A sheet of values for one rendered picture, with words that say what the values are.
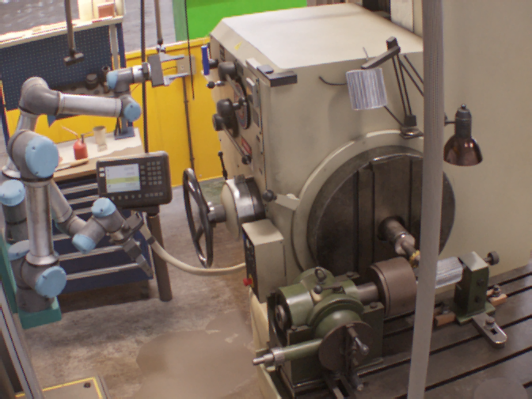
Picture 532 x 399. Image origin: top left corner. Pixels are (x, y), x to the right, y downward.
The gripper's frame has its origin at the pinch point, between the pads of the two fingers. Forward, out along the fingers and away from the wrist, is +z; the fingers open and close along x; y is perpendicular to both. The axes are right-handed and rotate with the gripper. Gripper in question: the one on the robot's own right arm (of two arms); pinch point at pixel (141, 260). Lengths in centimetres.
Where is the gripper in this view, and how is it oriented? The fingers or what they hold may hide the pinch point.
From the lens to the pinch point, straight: 272.0
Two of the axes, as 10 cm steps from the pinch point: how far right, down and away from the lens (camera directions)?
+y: -7.9, 5.9, -1.6
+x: 5.1, 5.0, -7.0
